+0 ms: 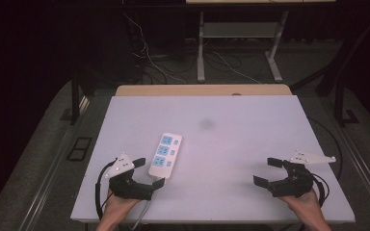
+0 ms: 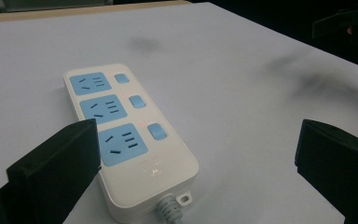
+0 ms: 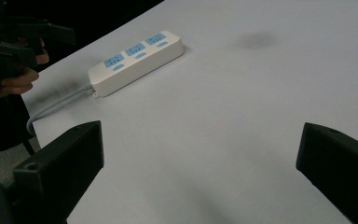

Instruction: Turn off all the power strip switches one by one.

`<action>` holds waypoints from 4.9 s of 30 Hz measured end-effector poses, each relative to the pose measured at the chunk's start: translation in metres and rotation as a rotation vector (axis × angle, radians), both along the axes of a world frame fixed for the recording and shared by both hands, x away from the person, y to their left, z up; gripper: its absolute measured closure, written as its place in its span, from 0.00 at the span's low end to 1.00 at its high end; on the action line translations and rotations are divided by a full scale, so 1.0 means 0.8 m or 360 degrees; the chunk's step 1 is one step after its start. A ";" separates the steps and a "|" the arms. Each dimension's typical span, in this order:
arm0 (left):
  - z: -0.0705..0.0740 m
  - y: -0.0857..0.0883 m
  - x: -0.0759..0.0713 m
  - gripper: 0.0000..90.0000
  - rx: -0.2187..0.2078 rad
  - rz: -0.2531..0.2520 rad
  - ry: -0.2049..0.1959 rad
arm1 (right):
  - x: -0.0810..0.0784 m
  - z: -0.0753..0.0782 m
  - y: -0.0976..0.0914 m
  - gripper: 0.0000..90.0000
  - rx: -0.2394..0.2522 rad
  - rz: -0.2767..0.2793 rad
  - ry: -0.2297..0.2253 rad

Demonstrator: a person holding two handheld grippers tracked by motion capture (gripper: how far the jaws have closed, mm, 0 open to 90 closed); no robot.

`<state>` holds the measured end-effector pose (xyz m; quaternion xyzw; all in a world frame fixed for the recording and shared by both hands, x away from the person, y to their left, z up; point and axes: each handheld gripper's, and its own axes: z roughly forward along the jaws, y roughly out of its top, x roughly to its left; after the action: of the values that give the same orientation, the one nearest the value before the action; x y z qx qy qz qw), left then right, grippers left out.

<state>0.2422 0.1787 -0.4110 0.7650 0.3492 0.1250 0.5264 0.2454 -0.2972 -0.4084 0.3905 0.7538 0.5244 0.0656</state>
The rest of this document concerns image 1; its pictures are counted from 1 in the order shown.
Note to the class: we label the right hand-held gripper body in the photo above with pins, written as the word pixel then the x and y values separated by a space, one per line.
pixel 294 184

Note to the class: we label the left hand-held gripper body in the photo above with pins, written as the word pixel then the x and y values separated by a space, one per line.
pixel 126 187

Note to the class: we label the white power strip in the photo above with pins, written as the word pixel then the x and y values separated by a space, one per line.
pixel 165 155

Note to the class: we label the person's left hand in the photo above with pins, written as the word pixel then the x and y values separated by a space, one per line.
pixel 118 207

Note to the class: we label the person's right hand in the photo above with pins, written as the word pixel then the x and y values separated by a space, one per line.
pixel 305 205

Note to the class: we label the white table board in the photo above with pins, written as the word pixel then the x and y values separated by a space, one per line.
pixel 231 144

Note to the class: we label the black floor socket plate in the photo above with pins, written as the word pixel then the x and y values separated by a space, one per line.
pixel 79 149

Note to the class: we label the black stand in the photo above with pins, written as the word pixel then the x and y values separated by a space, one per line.
pixel 74 99
pixel 340 99

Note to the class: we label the wooden table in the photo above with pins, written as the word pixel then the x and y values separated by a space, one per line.
pixel 202 90

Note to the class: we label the metal floor rail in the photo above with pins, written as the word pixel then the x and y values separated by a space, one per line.
pixel 45 186
pixel 363 166

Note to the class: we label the grey metal desk frame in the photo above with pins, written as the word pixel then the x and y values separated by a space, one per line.
pixel 237 30

